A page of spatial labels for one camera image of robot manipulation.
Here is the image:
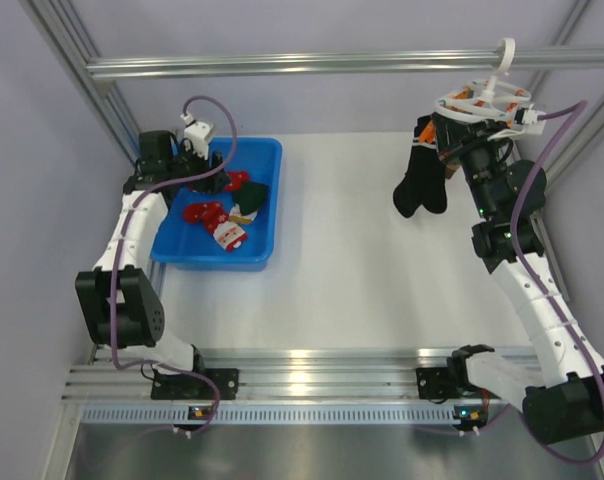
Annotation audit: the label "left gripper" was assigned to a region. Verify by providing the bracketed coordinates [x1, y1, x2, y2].
[167, 138, 231, 196]

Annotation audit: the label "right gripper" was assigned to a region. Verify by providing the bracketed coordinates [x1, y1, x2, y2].
[431, 113, 510, 220]

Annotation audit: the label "orange clothes peg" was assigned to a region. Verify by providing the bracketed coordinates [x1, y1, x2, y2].
[418, 120, 436, 145]

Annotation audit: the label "white round clip hanger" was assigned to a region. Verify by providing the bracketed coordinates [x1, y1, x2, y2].
[435, 37, 532, 124]

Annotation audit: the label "black striped sock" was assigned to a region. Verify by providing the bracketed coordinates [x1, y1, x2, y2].
[392, 115, 448, 218]

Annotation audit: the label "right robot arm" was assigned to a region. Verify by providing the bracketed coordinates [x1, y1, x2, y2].
[431, 113, 604, 449]

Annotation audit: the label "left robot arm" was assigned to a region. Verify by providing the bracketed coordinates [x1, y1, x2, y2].
[75, 130, 213, 400]

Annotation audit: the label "red snowflake sock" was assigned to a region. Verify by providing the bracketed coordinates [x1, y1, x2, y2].
[223, 171, 250, 192]

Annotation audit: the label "brown patterned sock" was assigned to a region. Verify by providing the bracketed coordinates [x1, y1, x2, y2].
[445, 163, 460, 180]

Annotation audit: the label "green tree sock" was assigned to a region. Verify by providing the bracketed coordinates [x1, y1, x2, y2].
[232, 181, 269, 216]

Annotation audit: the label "red santa sock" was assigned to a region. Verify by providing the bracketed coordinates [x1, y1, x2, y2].
[182, 201, 248, 252]

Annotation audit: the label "blue plastic bin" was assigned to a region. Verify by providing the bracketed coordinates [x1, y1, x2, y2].
[151, 138, 282, 272]

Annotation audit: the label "short aluminium profile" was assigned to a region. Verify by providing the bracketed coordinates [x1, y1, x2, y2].
[137, 128, 187, 309]

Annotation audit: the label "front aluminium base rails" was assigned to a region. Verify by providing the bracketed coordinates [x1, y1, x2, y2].
[62, 347, 453, 403]

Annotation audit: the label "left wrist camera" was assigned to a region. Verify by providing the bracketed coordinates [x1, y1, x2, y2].
[181, 112, 216, 158]

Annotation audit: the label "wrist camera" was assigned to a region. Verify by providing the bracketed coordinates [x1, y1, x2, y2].
[488, 105, 546, 141]
[181, 112, 216, 158]

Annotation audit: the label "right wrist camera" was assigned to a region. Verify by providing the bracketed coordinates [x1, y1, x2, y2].
[488, 105, 546, 141]

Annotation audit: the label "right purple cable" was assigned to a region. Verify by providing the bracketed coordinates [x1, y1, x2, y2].
[481, 99, 604, 464]

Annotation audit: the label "horizontal aluminium rail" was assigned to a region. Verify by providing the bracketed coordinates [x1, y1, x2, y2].
[87, 45, 604, 81]

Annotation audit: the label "aluminium frame post left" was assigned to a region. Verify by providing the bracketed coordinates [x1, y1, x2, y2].
[20, 0, 140, 164]

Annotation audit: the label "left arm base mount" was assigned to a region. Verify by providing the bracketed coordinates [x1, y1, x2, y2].
[150, 368, 239, 401]

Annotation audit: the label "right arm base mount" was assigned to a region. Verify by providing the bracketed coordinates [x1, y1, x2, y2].
[415, 367, 481, 403]

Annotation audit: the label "slotted cable duct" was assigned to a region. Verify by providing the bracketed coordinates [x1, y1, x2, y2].
[81, 403, 488, 425]

